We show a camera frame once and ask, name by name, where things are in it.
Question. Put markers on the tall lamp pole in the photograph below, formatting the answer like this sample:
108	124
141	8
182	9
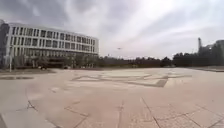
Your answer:
119	50

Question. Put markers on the pale stone paved plaza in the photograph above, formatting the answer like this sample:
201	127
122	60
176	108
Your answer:
110	100

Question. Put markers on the row of dark trees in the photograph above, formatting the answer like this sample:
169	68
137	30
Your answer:
160	61

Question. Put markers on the white building with window rows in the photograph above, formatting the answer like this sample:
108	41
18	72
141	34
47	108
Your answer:
50	43

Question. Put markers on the dark building behind trees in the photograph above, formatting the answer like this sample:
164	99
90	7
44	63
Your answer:
213	46

